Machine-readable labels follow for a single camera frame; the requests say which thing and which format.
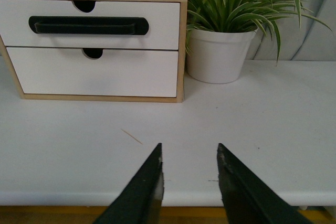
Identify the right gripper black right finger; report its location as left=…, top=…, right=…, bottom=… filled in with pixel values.
left=217, top=143, right=311, bottom=223

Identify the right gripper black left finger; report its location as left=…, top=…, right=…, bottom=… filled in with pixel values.
left=94, top=143, right=164, bottom=223

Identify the white drawer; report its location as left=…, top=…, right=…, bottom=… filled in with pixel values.
left=7, top=47, right=178, bottom=97
left=1, top=0, right=180, bottom=50

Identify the light wooden drawer cabinet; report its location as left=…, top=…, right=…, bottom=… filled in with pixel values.
left=1, top=0, right=187, bottom=103

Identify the thin wooden toothpick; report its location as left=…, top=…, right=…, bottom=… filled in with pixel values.
left=121, top=129, right=143, bottom=145

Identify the white plastic flower pot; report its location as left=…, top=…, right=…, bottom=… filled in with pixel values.
left=187, top=29, right=257, bottom=84

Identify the black drawer handle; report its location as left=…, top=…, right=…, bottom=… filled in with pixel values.
left=28, top=16, right=149, bottom=36

